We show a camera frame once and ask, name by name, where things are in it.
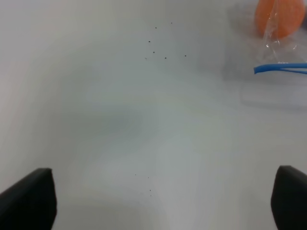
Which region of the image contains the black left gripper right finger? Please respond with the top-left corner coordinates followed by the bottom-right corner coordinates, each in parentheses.
top-left (271, 165), bottom-right (307, 230)

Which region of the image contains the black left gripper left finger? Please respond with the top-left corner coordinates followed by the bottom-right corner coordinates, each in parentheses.
top-left (0, 168), bottom-right (57, 230)

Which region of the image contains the clear zip bag blue seal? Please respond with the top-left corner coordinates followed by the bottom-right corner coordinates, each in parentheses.
top-left (223, 0), bottom-right (307, 111)

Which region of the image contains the orange fruit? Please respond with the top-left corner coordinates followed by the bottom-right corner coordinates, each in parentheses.
top-left (254, 0), bottom-right (306, 39)

